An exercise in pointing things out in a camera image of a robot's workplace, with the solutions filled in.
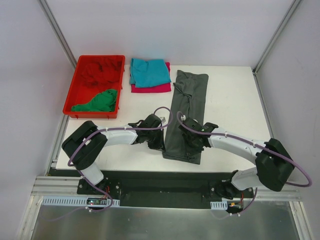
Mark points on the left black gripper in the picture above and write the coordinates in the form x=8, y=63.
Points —
x=157, y=141

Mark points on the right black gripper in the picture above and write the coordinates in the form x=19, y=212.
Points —
x=191, y=142

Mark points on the grey t shirt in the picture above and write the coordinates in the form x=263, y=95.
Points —
x=189, y=97

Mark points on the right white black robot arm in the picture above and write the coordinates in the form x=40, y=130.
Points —
x=270, y=169

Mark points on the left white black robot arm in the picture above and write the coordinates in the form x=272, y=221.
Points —
x=84, y=145

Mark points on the folded magenta t shirt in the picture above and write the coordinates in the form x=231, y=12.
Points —
x=164, y=88

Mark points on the green t shirt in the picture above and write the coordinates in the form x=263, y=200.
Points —
x=103, y=102

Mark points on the folded teal t shirt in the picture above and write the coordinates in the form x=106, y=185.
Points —
x=148, y=73

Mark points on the red t shirt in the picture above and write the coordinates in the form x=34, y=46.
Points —
x=102, y=72

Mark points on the red plastic bin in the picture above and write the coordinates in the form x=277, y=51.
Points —
x=79, y=94

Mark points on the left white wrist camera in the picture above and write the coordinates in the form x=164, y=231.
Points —
x=163, y=119

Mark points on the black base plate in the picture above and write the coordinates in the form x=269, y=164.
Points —
x=151, y=189

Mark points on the right white cable duct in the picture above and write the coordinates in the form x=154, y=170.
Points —
x=219, y=205

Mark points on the white cable duct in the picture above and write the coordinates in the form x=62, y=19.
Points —
x=219, y=205
x=71, y=201

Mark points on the right aluminium rail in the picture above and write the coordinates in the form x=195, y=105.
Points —
x=272, y=95

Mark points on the aluminium rail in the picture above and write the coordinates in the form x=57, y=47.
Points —
x=53, y=158
x=272, y=95

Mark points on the left aluminium rail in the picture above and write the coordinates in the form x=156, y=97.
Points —
x=53, y=158

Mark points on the left white cable duct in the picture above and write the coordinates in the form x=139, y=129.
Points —
x=71, y=201

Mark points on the right aluminium frame post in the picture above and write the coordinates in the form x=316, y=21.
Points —
x=295, y=4

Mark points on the aluminium frame post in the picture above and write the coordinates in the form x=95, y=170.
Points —
x=295, y=4
x=57, y=31

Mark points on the left aluminium frame post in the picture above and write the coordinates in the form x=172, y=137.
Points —
x=57, y=31

